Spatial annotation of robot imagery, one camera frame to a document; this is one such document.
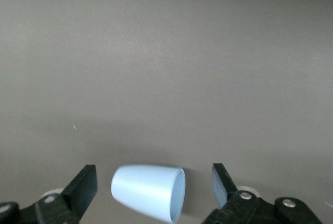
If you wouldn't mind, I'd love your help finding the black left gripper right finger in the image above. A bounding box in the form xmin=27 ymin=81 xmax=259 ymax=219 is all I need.
xmin=202 ymin=163 xmax=323 ymax=224

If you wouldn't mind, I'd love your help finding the light blue cup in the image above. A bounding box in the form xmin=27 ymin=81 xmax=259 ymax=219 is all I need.
xmin=111 ymin=164 xmax=186 ymax=224

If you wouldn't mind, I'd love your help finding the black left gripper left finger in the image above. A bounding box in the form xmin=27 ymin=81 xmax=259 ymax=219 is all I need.
xmin=0 ymin=164 xmax=98 ymax=224

